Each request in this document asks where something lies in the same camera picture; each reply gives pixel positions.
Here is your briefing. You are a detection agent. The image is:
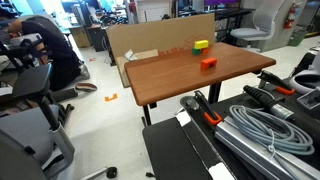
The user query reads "white office chair background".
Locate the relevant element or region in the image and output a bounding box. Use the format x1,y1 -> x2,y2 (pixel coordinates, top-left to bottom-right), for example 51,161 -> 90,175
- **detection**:
230,0 -> 285,52

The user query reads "aluminium extrusion rail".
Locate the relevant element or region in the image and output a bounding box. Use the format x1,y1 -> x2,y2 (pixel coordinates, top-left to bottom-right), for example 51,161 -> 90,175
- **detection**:
215,116 -> 320,180

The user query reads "grey office chair foreground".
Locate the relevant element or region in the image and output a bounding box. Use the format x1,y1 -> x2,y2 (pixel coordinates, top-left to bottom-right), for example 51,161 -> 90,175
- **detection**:
0,63 -> 118,180

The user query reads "orange arch block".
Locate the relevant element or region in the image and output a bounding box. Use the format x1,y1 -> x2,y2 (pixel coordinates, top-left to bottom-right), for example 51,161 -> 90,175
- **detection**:
200,58 -> 217,70

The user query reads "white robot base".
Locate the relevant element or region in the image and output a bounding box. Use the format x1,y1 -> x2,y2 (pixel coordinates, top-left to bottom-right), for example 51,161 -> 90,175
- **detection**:
289,51 -> 320,94

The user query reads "large cardboard sheet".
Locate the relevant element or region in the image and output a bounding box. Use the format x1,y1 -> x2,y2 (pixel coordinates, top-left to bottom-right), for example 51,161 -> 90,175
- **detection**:
106,13 -> 215,68

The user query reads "red fire extinguisher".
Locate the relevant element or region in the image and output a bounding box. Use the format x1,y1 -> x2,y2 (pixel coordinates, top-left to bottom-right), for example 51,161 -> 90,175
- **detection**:
283,2 -> 296,29

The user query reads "orange-handled clamp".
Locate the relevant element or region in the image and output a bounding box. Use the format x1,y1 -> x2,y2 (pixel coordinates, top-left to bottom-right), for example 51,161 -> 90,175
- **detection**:
258,70 -> 295,95
180,90 -> 222,126

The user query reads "green block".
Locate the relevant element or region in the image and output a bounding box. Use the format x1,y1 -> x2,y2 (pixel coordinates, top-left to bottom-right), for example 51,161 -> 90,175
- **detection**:
192,48 -> 201,55

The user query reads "wooden table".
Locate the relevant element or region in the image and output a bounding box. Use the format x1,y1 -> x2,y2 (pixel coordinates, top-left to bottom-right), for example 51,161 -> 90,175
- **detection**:
124,43 -> 276,126

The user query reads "black ribbed handle tool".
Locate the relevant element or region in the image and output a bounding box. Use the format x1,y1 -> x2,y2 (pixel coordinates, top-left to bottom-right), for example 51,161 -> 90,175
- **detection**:
243,85 -> 294,121

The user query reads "black foreground platform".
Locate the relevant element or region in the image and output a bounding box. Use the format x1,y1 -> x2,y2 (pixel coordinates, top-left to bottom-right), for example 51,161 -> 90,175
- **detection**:
142,86 -> 320,180

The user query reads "small orange block under yellow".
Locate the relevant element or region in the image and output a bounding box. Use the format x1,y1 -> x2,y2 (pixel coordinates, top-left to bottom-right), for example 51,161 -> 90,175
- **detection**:
201,48 -> 209,54

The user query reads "person in black clothes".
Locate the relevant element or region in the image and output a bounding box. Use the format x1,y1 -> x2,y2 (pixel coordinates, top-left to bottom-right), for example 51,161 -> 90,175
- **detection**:
8,19 -> 90,91

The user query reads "right orange-handled clamp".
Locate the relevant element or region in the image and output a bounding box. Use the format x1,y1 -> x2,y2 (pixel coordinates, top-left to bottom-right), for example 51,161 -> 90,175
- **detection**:
258,70 -> 295,95

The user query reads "green bin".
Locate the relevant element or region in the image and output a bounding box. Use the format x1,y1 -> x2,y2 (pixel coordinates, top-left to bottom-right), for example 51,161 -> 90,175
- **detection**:
288,30 -> 307,47

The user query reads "coiled grey cable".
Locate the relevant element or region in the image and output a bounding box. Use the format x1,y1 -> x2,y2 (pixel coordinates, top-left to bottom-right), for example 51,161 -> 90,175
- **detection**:
228,104 -> 315,156

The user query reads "left orange-handled clamp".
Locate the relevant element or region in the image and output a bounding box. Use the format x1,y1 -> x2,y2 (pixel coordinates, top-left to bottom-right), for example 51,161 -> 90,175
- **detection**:
180,90 -> 222,126

